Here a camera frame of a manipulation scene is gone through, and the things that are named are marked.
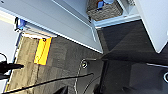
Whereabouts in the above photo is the white folding table top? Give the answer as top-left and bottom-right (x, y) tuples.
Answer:
(18, 29), (49, 40)

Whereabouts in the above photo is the brown wicker basket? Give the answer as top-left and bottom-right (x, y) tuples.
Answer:
(86, 0), (124, 22)

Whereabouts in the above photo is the blue item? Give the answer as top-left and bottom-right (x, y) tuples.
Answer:
(97, 0), (116, 8)

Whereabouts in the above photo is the long thin black cable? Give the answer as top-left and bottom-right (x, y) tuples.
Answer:
(2, 72), (96, 94)

